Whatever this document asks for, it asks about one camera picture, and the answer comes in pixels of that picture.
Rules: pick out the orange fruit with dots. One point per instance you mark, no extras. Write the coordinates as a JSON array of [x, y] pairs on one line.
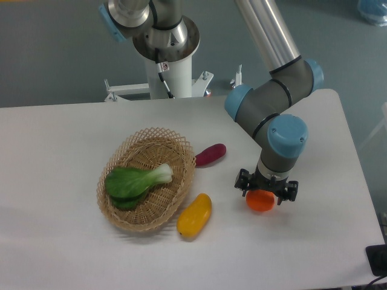
[[260, 200]]

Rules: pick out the black device bottom right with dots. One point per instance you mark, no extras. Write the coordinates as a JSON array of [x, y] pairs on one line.
[[376, 255]]

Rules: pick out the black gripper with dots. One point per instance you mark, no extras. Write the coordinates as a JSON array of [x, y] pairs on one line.
[[268, 180]]

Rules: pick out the blue object top right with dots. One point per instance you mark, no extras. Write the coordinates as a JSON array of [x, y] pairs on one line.
[[373, 11]]

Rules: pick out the green bok choy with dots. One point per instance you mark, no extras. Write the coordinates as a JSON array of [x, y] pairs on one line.
[[128, 186]]

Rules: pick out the woven wicker basket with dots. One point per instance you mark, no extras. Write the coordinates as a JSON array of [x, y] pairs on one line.
[[147, 149]]

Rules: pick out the purple sweet potato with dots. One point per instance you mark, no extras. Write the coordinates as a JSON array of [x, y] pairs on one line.
[[210, 155]]

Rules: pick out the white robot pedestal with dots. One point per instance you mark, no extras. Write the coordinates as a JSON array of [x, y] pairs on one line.
[[164, 80]]

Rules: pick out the yellow mango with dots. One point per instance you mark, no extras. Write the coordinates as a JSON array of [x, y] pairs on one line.
[[193, 218]]

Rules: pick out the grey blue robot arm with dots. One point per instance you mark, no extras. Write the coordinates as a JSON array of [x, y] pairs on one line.
[[167, 39]]

